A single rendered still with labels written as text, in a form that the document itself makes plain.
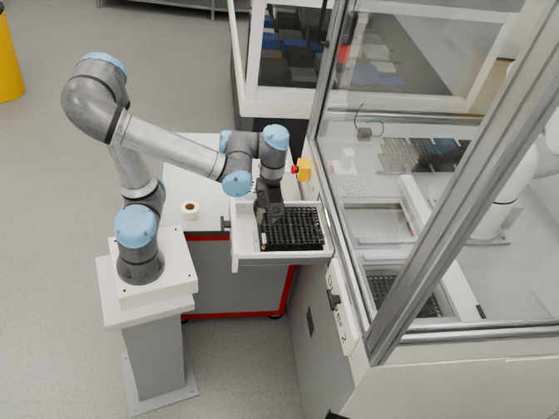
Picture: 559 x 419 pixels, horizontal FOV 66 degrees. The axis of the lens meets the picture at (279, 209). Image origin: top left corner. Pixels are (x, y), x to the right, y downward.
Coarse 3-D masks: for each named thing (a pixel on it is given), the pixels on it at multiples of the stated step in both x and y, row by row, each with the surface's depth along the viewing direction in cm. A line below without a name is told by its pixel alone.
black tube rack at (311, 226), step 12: (264, 216) 155; (288, 216) 156; (300, 216) 158; (312, 216) 158; (276, 228) 152; (288, 228) 152; (300, 228) 153; (312, 228) 154; (276, 240) 148; (288, 240) 148; (300, 240) 149; (312, 240) 150
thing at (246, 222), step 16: (240, 208) 161; (320, 208) 166; (240, 224) 159; (256, 224) 160; (320, 224) 164; (240, 240) 154; (240, 256) 143; (256, 256) 144; (272, 256) 145; (288, 256) 146; (304, 256) 147; (320, 256) 148
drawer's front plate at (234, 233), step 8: (232, 200) 154; (232, 208) 152; (232, 216) 149; (232, 224) 146; (232, 232) 144; (232, 240) 143; (232, 248) 143; (232, 256) 143; (232, 264) 143; (232, 272) 145
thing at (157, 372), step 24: (96, 264) 148; (120, 312) 137; (144, 312) 138; (168, 312) 140; (144, 336) 153; (168, 336) 159; (144, 360) 165; (168, 360) 172; (144, 384) 179; (168, 384) 188; (192, 384) 198; (144, 408) 188
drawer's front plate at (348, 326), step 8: (336, 264) 140; (328, 272) 146; (336, 272) 138; (336, 280) 137; (336, 288) 137; (344, 288) 134; (344, 296) 132; (344, 304) 130; (336, 312) 137; (344, 312) 130; (336, 320) 137; (344, 320) 130; (352, 320) 126; (344, 328) 130; (352, 328) 125; (344, 336) 130; (352, 336) 123; (344, 344) 130; (352, 344) 125; (344, 352) 130
